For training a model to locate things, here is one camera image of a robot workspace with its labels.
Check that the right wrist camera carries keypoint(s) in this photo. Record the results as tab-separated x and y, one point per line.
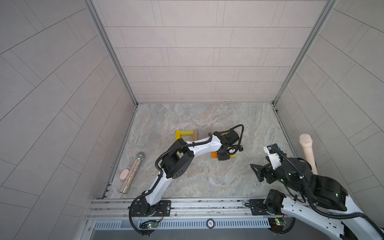
273	157

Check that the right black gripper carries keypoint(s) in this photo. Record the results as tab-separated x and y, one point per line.
266	170

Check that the aluminium rail frame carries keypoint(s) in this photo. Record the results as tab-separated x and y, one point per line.
185	213

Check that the yellow block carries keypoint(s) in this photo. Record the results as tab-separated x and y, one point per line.
178	135
186	133

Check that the pink round disc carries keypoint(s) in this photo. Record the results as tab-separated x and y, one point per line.
124	174

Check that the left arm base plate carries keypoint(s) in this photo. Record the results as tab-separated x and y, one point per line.
140	209

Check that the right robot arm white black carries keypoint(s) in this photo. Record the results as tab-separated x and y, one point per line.
320	201

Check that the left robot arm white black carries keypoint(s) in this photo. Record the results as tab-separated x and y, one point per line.
174	162

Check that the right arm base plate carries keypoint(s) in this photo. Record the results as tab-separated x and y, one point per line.
258	207

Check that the left circuit board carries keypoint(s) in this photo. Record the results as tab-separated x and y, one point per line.
148	225

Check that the natural wood block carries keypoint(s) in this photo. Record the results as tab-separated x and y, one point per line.
195	135

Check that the right circuit board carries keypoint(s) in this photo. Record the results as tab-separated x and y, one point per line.
277	224

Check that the circuit board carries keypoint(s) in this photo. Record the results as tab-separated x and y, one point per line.
148	225
277	224

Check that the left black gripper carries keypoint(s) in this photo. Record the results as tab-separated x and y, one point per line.
223	158

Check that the beige cylinder post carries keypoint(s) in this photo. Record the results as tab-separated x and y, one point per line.
306	142

